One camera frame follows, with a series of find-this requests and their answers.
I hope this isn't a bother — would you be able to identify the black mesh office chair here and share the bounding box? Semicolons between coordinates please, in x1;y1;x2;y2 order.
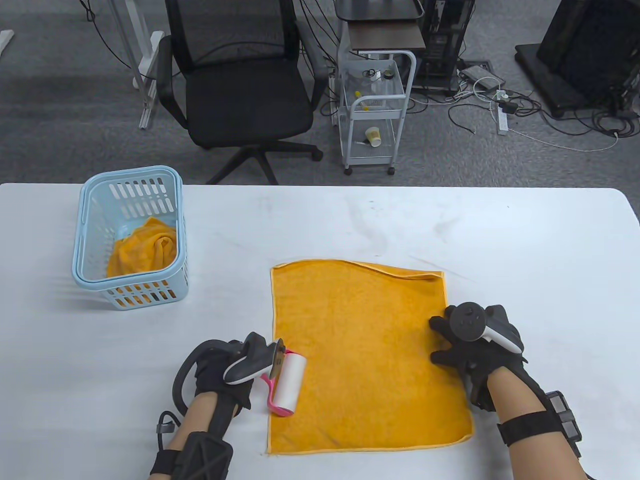
156;0;331;186

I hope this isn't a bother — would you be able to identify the grey hand controller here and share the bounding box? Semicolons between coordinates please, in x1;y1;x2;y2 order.
172;332;286;413
450;302;523;354

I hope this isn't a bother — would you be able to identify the large black display stand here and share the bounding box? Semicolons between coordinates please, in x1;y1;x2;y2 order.
515;0;640;119

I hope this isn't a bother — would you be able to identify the black computer tower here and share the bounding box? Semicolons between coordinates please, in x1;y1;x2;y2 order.
415;0;476;97

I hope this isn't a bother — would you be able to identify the light blue plastic basket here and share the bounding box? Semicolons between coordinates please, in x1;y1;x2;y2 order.
72;165;190;311

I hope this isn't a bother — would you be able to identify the grey left hand controller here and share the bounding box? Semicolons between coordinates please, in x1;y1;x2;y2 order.
172;332;286;413

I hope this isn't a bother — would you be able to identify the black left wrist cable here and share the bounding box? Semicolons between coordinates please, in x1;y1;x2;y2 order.
157;411;182;452

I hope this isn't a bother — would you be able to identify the person's left hand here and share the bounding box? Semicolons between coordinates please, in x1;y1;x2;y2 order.
194;340;261;412

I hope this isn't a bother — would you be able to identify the white desk leg frame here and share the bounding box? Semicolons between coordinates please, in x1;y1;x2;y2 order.
107;0;166;131

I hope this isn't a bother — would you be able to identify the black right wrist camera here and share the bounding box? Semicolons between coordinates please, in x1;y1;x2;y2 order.
497;391;584;460

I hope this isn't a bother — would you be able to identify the person's right hand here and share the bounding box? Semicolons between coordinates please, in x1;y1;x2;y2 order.
429;303;528;413

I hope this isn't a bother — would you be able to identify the brown shelf board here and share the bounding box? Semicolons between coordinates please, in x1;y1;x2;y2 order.
347;22;427;52

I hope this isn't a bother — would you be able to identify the long white cable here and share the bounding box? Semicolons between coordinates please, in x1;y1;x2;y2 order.
507;126;621;153

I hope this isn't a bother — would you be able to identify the person's right forearm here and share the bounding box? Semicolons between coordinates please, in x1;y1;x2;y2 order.
486;369;591;480

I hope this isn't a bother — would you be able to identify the grey right hand controller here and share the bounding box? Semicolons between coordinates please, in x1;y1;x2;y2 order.
450;302;523;354

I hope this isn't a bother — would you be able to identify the black tray shelf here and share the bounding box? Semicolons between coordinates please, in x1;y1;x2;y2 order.
334;0;426;22

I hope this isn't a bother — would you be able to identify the pink lint roller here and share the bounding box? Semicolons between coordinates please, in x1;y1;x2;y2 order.
259;350;308;418

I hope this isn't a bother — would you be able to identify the white rolling wire cart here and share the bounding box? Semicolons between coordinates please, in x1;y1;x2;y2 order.
338;49;417;176

